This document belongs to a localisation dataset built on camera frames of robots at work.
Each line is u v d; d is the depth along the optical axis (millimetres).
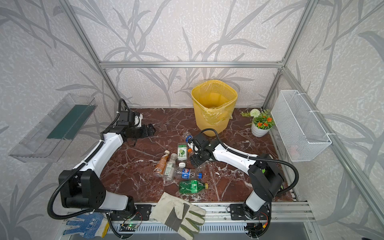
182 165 866
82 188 417
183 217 721
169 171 819
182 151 916
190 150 924
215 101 1070
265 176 439
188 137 962
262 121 941
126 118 655
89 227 693
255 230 736
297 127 634
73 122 644
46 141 639
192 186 787
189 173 807
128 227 717
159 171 824
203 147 653
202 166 848
